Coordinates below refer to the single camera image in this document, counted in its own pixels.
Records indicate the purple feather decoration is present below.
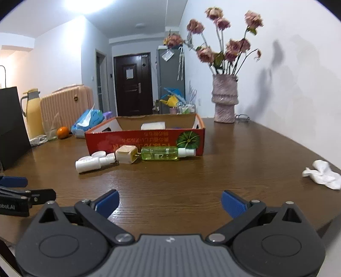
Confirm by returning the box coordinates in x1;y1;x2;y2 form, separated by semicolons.
186;81;199;103

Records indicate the blue folding rack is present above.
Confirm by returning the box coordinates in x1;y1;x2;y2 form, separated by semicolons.
163;87;187;103

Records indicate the crumpled white tissue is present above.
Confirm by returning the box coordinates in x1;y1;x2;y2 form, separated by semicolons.
302;160;341;190

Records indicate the dark entrance door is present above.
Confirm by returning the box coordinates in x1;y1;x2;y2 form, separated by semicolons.
114;53;151;116

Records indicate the bunch of dried pink roses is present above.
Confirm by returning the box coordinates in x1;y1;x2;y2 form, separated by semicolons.
163;7;264;76

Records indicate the small white flip-cap bottle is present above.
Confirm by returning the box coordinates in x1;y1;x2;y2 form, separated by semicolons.
75;151;116;173

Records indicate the bright ceiling lamp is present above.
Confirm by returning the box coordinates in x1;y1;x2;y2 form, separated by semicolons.
57;0;118;14

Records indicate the white folded umbrella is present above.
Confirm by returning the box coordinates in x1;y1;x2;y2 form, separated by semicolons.
177;48;185;81

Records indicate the pink ribbed suitcase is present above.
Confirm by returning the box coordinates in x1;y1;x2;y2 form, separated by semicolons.
40;85;95;131

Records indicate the yellow watering can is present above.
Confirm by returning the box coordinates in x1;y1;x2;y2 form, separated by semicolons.
159;96;178;108

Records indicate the beige charger plug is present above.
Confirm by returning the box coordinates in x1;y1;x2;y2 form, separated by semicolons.
115;146;139;164

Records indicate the black paper bag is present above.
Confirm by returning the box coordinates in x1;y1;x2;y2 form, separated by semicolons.
0;65;32;171

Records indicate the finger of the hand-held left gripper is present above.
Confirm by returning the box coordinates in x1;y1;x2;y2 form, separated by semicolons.
0;176;28;187
0;188;56;205

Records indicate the green spray bottle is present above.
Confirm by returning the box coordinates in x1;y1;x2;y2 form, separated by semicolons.
141;146;197;162

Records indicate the side room doorway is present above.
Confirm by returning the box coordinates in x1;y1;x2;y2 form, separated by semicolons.
96;49;107;112

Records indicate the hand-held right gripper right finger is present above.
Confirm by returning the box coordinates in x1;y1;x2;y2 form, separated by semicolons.
208;190;309;245

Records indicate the clear organizer with small bottles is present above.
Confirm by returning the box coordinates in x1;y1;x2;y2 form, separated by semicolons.
178;102;196;115

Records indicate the red cardboard box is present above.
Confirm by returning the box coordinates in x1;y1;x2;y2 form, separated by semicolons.
85;113;205;160

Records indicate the large white plastic bottle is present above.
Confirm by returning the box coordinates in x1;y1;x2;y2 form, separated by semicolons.
141;122;166;130

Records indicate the clear glass cup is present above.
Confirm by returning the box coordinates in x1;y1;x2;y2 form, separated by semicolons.
44;123;58;141

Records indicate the pink ceramic vase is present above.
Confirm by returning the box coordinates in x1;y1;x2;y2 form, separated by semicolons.
212;75;239;123

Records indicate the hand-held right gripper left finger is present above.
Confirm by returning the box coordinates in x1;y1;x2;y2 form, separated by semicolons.
36;190;134;245

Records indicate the blue tissue pack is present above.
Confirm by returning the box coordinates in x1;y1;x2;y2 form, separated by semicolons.
71;102;105;139

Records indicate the grey refrigerator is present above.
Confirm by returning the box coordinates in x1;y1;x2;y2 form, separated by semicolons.
156;46;185;114

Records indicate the yellow thermos jug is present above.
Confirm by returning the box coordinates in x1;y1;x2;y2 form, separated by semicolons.
21;89;46;140

